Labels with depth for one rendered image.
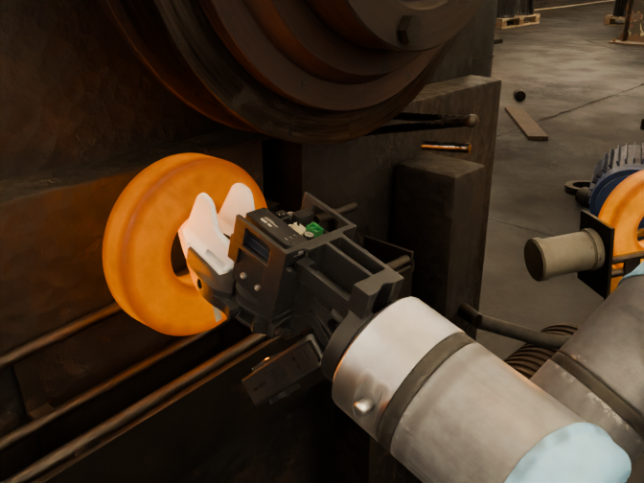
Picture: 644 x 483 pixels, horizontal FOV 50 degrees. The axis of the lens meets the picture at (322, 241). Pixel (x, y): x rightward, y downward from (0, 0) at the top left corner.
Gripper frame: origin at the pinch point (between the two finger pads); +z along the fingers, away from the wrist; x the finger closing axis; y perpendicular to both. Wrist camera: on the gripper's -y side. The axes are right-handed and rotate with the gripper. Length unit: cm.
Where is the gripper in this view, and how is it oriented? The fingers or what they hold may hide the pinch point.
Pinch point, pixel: (191, 224)
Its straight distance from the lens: 59.1
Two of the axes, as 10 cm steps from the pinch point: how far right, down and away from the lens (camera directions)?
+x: -6.9, 2.8, -6.7
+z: -7.0, -5.2, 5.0
